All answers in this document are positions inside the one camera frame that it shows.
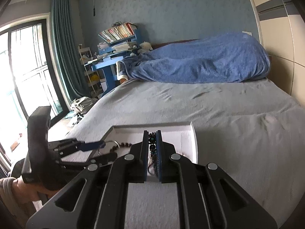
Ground dark bead bracelet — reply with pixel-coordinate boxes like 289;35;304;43
104;142;133;156

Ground blue black bead bracelet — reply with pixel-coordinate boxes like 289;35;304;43
146;132;159;177

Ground person's left hand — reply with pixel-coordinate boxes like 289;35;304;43
1;177;59;205

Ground grey shallow cardboard box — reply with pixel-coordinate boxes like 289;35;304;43
59;121;199;165

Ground grey bag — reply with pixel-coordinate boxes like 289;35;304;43
70;97;98;116

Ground white shelf rack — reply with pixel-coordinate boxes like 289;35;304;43
78;44;102;98

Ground window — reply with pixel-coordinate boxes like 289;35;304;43
1;19;69;165

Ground grey bed cover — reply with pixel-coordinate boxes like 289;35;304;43
47;77;305;229

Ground teal curtain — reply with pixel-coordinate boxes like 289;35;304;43
50;0;91;100

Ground blue desk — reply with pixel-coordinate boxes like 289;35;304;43
88;29;143;97

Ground white plush toy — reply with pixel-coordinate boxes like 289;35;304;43
137;42;153;54

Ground row of books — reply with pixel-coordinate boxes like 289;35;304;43
98;22;137;44

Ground blue blanket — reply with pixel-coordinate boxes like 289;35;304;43
116;33;270;84

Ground beige wardrobe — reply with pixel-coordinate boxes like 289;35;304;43
250;0;304;104

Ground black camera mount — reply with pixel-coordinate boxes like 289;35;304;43
21;106;51;184

